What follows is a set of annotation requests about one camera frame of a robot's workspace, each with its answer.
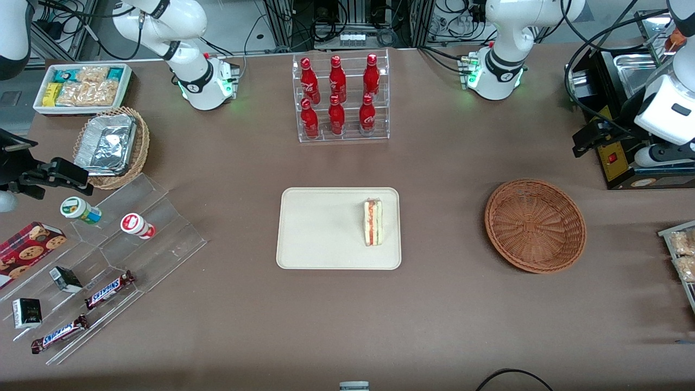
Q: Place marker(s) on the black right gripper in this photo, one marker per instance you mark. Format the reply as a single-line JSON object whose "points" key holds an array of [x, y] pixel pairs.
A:
{"points": [[12, 164]]}

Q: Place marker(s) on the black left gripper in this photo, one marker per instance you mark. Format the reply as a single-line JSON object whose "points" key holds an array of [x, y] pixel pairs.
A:
{"points": [[619, 128]]}

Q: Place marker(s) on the triangular sandwich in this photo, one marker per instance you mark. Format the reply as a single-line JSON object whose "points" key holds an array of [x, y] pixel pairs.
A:
{"points": [[373, 222]]}

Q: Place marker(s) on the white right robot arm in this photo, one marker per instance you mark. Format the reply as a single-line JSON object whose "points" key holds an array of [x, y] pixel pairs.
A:
{"points": [[190, 81]]}

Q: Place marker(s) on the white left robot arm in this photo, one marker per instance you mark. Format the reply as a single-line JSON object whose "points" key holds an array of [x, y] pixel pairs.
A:
{"points": [[502, 60]]}

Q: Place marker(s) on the light tan wicker basket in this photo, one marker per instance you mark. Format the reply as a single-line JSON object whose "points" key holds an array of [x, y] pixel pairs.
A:
{"points": [[140, 149]]}

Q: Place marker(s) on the brown round wicker basket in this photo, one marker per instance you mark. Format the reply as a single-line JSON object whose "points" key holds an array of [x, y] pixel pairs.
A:
{"points": [[535, 225]]}

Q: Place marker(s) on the grey tray of pastries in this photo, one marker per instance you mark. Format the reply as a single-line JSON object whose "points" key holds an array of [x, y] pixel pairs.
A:
{"points": [[665, 232]]}

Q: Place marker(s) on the cream plastic tray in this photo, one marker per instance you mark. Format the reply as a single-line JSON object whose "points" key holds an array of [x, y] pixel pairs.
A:
{"points": [[320, 228]]}

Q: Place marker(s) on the green lid yogurt cup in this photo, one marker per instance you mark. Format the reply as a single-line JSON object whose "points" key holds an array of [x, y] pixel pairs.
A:
{"points": [[76, 208]]}

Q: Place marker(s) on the black food warmer cabinet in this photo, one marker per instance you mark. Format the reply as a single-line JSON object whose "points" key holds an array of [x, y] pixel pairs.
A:
{"points": [[624, 174]]}

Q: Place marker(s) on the aluminium foil container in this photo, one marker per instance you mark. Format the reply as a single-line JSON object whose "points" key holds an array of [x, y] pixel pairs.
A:
{"points": [[106, 145]]}

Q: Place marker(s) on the red tartan cookie box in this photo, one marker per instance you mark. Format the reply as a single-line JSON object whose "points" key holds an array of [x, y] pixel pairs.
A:
{"points": [[27, 251]]}

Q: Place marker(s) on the steel food pan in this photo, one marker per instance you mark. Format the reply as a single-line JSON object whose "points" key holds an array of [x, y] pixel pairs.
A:
{"points": [[638, 76]]}

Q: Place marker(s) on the yellow snack pack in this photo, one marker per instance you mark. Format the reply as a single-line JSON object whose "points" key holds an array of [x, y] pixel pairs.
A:
{"points": [[51, 94]]}

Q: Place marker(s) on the clear bag of crackers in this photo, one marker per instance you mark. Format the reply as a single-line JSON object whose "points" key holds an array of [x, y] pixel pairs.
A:
{"points": [[89, 93], [92, 74]]}

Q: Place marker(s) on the red lid yogurt cup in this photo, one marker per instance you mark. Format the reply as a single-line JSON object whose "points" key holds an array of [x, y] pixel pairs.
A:
{"points": [[134, 224]]}

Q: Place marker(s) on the teal snack pack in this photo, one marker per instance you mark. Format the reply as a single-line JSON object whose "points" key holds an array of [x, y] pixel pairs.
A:
{"points": [[64, 75], [115, 74]]}

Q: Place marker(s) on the white rectangular snack bin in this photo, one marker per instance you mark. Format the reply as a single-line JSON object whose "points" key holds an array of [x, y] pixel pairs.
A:
{"points": [[126, 87]]}

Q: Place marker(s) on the Snickers chocolate bar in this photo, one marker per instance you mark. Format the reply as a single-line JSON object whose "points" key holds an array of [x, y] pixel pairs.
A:
{"points": [[108, 289], [59, 334]]}

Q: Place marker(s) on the orange fried skewer food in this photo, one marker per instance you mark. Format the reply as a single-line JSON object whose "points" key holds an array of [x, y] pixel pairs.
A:
{"points": [[677, 38]]}

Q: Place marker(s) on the clear acrylic stepped stand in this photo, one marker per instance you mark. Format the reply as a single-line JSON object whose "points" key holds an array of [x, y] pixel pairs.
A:
{"points": [[163, 244]]}

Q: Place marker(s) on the small black white carton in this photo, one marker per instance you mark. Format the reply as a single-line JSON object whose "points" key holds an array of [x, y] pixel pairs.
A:
{"points": [[27, 313]]}

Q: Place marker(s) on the wrapped pastry bag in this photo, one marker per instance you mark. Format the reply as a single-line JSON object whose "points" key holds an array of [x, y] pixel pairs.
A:
{"points": [[683, 243], [686, 269]]}

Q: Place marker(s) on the red cola bottle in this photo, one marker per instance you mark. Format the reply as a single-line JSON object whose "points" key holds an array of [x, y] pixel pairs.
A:
{"points": [[310, 81], [337, 80], [336, 119], [371, 77], [367, 117], [309, 122]]}

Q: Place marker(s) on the clear acrylic bottle rack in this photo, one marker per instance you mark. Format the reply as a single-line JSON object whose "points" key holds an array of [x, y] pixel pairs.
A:
{"points": [[350, 138]]}

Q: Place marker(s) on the white power strip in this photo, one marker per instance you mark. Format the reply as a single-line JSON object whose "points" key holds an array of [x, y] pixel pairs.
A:
{"points": [[353, 39]]}

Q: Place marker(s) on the small grey device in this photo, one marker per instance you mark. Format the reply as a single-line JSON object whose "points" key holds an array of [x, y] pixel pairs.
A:
{"points": [[354, 386]]}

